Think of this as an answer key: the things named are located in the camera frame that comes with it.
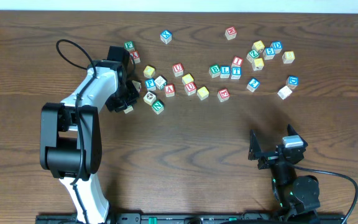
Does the blue 5 block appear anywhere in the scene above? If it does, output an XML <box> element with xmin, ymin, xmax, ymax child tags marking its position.
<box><xmin>263</xmin><ymin>47</ymin><xmax>275</xmax><ymax>60</ymax></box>

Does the blue X block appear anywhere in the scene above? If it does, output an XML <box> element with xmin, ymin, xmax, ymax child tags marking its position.
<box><xmin>160</xmin><ymin>30</ymin><xmax>172</xmax><ymax>44</ymax></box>

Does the red U block lower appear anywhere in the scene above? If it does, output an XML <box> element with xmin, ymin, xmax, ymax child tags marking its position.
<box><xmin>185</xmin><ymin>82</ymin><xmax>197</xmax><ymax>96</ymax></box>

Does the red M block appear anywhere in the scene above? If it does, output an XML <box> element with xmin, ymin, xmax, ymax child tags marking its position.
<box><xmin>225</xmin><ymin>26</ymin><xmax>237</xmax><ymax>40</ymax></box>

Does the yellow block top right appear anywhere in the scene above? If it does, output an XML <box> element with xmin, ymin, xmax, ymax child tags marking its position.
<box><xmin>252</xmin><ymin>40</ymin><xmax>265</xmax><ymax>53</ymax></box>

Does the plain number 6 block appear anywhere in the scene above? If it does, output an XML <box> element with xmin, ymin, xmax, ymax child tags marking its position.
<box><xmin>132</xmin><ymin>80</ymin><xmax>142</xmax><ymax>92</ymax></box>

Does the blue 2 block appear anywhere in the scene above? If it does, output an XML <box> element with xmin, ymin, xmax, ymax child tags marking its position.
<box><xmin>247</xmin><ymin>78</ymin><xmax>260</xmax><ymax>92</ymax></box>

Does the blue T block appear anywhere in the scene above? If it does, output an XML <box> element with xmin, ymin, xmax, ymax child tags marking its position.
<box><xmin>231</xmin><ymin>67</ymin><xmax>242</xmax><ymax>80</ymax></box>

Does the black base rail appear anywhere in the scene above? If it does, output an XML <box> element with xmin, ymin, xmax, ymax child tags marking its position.
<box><xmin>35</xmin><ymin>211</ymin><xmax>347</xmax><ymax>224</ymax></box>

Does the red X block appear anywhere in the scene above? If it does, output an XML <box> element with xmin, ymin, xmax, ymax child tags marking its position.
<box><xmin>130</xmin><ymin>50</ymin><xmax>140</xmax><ymax>64</ymax></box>

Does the red U block upper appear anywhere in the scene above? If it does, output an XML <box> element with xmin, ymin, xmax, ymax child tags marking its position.
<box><xmin>172</xmin><ymin>63</ymin><xmax>184</xmax><ymax>77</ymax></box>

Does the yellow O block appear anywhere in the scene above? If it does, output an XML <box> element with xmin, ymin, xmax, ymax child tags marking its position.
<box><xmin>197</xmin><ymin>86</ymin><xmax>209</xmax><ymax>100</ymax></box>

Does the blue L block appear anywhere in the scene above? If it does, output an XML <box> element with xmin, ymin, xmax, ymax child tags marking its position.
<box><xmin>220</xmin><ymin>65</ymin><xmax>231</xmax><ymax>78</ymax></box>

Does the blue d block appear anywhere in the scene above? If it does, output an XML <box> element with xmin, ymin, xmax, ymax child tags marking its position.
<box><xmin>270</xmin><ymin>41</ymin><xmax>283</xmax><ymax>54</ymax></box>
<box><xmin>286</xmin><ymin>76</ymin><xmax>299</xmax><ymax>90</ymax></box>

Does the green F block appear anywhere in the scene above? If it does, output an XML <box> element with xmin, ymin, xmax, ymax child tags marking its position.
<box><xmin>124</xmin><ymin>41</ymin><xmax>135</xmax><ymax>52</ymax></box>

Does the red A block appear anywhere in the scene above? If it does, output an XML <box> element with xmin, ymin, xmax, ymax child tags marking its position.
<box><xmin>164</xmin><ymin>84</ymin><xmax>175</xmax><ymax>97</ymax></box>

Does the green Z block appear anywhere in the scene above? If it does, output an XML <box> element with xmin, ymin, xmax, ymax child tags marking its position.
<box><xmin>246</xmin><ymin>49</ymin><xmax>260</xmax><ymax>63</ymax></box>

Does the blue D block lower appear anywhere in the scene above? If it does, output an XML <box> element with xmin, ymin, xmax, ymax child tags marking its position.
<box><xmin>286</xmin><ymin>76</ymin><xmax>299</xmax><ymax>90</ymax></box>

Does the plain white green-edged block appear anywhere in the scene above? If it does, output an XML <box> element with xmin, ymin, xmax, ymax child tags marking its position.
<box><xmin>154</xmin><ymin>76</ymin><xmax>167</xmax><ymax>90</ymax></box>

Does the yellow block below Z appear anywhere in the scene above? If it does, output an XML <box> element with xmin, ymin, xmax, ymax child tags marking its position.
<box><xmin>252</xmin><ymin>58</ymin><xmax>264</xmax><ymax>71</ymax></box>

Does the blue P block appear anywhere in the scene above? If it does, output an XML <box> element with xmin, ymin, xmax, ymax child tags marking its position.
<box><xmin>145</xmin><ymin>78</ymin><xmax>157</xmax><ymax>91</ymax></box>

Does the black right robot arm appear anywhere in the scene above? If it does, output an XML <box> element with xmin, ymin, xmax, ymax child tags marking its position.
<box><xmin>248</xmin><ymin>125</ymin><xmax>320</xmax><ymax>217</ymax></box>

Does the green N block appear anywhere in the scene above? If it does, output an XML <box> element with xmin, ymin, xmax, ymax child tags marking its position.
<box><xmin>152</xmin><ymin>100</ymin><xmax>165</xmax><ymax>114</ymax></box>

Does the yellow block centre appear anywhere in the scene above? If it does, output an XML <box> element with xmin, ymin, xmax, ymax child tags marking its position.
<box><xmin>182</xmin><ymin>73</ymin><xmax>194</xmax><ymax>85</ymax></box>

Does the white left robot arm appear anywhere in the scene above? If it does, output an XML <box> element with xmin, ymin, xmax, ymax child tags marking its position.
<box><xmin>40</xmin><ymin>59</ymin><xmax>139</xmax><ymax>223</ymax></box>

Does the red I block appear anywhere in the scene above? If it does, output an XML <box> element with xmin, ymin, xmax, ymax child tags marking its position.
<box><xmin>231</xmin><ymin>56</ymin><xmax>244</xmax><ymax>67</ymax></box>

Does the green R block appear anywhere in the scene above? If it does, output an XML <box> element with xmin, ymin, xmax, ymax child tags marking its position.
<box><xmin>124</xmin><ymin>106</ymin><xmax>134</xmax><ymax>114</ymax></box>

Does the red Q block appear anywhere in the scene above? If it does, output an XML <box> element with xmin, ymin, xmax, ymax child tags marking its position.
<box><xmin>217</xmin><ymin>88</ymin><xmax>230</xmax><ymax>102</ymax></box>

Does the green B block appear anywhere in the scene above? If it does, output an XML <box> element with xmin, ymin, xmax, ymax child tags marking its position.
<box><xmin>209</xmin><ymin>64</ymin><xmax>221</xmax><ymax>78</ymax></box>

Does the plain white block right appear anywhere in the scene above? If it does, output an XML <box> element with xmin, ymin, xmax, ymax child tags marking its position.
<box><xmin>277</xmin><ymin>86</ymin><xmax>292</xmax><ymax>100</ymax></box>

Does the red u block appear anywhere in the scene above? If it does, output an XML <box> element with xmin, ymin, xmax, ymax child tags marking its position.
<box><xmin>185</xmin><ymin>82</ymin><xmax>197</xmax><ymax>96</ymax></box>
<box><xmin>172</xmin><ymin>63</ymin><xmax>184</xmax><ymax>77</ymax></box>

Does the soccer ball block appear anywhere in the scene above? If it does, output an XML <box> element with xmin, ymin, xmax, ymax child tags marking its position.
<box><xmin>143</xmin><ymin>91</ymin><xmax>157</xmax><ymax>106</ymax></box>

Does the yellow 8 block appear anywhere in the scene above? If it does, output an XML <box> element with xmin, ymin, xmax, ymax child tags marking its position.
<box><xmin>282</xmin><ymin>51</ymin><xmax>295</xmax><ymax>64</ymax></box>

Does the yellow block near P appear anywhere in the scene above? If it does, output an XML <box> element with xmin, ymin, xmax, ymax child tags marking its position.
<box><xmin>144</xmin><ymin>65</ymin><xmax>155</xmax><ymax>78</ymax></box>

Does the blue D block upper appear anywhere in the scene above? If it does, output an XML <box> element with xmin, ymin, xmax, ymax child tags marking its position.
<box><xmin>270</xmin><ymin>41</ymin><xmax>283</xmax><ymax>54</ymax></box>

